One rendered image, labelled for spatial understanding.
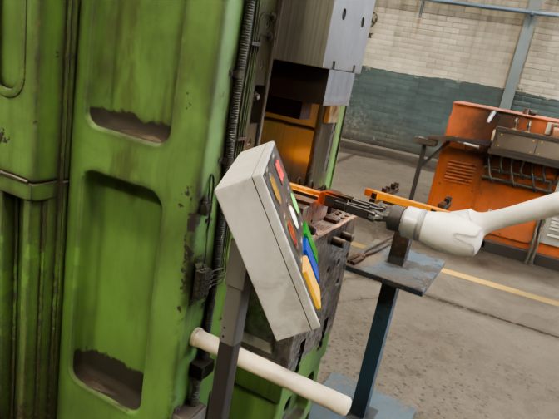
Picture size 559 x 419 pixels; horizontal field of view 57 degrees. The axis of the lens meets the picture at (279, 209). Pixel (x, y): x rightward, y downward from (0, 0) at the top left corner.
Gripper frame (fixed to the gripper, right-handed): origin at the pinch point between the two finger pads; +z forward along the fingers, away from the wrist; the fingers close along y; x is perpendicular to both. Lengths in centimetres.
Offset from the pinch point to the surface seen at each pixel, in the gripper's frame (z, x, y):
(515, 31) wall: 29, 134, 755
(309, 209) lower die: 5.2, -2.9, -7.2
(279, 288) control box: -17, 2, -71
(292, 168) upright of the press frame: 26.5, 0.9, 22.8
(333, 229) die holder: -0.8, -8.5, -0.6
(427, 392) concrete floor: -35, -100, 85
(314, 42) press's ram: 8.7, 42.6, -17.3
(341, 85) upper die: 5.1, 33.1, -1.7
